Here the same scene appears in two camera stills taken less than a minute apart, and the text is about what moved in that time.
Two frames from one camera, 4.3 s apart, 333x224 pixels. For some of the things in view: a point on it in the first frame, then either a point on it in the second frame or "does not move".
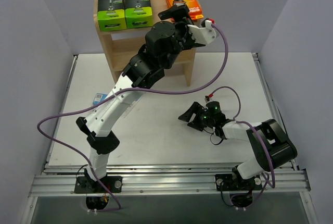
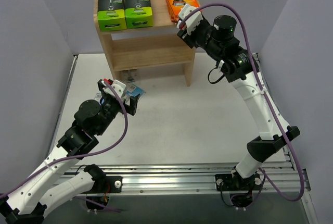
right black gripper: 197,119 to 189,38
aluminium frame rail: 174,178 does not move
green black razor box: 138,11 does not move
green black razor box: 111,12 does not move
